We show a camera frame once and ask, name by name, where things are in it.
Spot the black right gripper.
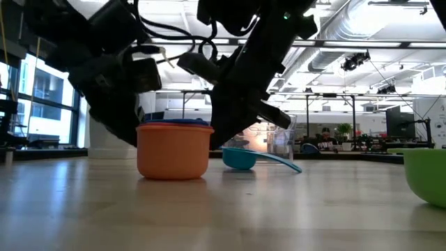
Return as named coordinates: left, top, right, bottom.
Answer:
left=176, top=45, right=292, bottom=151

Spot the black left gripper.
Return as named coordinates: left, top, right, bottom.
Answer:
left=68, top=51, right=163, bottom=146

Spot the red measuring cup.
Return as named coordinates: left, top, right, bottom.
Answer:
left=139, top=121, right=214, bottom=129

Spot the teal measuring cup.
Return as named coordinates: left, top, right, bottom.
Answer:
left=221, top=146, right=303, bottom=174

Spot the clear plastic basket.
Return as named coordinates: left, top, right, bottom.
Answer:
left=222, top=114, right=298, bottom=163

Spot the orange measuring cup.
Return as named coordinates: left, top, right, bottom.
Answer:
left=135, top=124, right=215, bottom=181

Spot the green measuring cup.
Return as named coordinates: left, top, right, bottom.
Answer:
left=386, top=148, right=446, bottom=209

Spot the person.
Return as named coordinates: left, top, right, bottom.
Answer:
left=312, top=127, right=337, bottom=151

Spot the black equipment stand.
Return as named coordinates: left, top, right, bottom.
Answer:
left=0, top=99, right=31, bottom=165

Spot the green leafy office plant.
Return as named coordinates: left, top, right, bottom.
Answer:
left=336, top=122, right=353, bottom=151

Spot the black computer monitor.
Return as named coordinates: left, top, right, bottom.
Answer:
left=385, top=105, right=416, bottom=140

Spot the black beam with strip lights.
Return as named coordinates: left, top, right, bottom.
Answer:
left=149, top=37, right=446, bottom=50

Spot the black articulated stand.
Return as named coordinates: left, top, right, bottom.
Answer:
left=400, top=117, right=435, bottom=149

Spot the white poster board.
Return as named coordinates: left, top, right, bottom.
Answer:
left=413, top=97, right=446, bottom=149

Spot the black metal table frame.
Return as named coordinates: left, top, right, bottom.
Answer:
left=180, top=89, right=212, bottom=119
left=270, top=92, right=358, bottom=147

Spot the black aluminium table frame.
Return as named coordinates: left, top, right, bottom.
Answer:
left=0, top=148, right=446, bottom=165

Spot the black hanging camera rig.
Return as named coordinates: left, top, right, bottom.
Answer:
left=340, top=51, right=371, bottom=73

